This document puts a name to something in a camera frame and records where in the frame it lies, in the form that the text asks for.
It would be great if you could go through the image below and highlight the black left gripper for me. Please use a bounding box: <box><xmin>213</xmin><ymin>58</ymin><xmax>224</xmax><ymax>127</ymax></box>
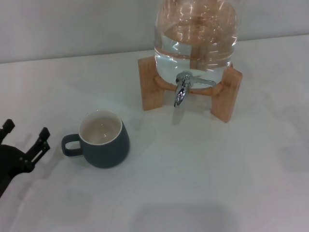
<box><xmin>0</xmin><ymin>118</ymin><xmax>51</xmax><ymax>198</ymax></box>

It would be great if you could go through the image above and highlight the dark teal ceramic mug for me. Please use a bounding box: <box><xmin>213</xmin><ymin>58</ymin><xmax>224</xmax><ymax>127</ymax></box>
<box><xmin>61</xmin><ymin>110</ymin><xmax>130</xmax><ymax>169</ymax></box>

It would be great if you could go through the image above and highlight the chrome faucet with lever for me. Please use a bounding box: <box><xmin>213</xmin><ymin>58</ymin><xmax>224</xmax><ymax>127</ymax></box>
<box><xmin>173</xmin><ymin>70</ymin><xmax>217</xmax><ymax>108</ymax></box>

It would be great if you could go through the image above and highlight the wooden dispenser stand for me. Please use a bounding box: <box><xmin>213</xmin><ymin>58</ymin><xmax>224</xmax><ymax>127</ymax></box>
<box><xmin>138</xmin><ymin>57</ymin><xmax>243</xmax><ymax>123</ymax></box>

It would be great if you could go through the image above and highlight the clear glass water dispenser jar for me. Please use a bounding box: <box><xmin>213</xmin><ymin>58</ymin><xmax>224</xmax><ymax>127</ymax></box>
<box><xmin>153</xmin><ymin>0</ymin><xmax>240</xmax><ymax>87</ymax></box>

